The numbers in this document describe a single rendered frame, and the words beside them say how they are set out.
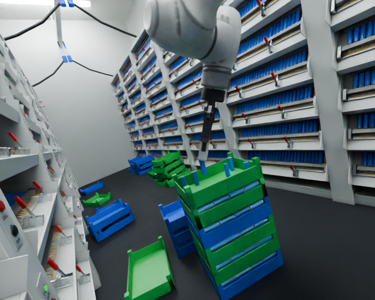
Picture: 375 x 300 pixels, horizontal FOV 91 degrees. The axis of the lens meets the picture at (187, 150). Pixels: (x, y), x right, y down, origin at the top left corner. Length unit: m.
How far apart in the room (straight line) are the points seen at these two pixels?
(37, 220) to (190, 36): 0.58
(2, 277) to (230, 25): 0.66
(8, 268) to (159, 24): 0.47
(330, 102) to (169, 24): 0.89
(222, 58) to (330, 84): 0.69
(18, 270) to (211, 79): 0.55
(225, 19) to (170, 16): 0.19
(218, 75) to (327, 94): 0.70
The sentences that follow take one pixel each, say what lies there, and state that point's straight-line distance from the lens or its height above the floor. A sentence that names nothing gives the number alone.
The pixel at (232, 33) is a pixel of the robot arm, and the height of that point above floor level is 0.87.
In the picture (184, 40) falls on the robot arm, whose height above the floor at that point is 0.86.
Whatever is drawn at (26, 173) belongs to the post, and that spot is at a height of 0.67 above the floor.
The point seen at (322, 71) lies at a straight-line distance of 1.15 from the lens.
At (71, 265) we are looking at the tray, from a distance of 0.79.
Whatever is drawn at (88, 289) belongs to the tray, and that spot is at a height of 0.17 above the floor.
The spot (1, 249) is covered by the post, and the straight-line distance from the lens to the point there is 0.37.
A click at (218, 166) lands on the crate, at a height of 0.44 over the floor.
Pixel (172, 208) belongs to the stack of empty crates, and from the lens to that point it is 1.19.
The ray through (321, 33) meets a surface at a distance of 1.15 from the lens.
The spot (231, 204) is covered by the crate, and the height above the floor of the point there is 0.36.
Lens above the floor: 0.71
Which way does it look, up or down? 11 degrees down
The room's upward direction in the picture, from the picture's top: 17 degrees counter-clockwise
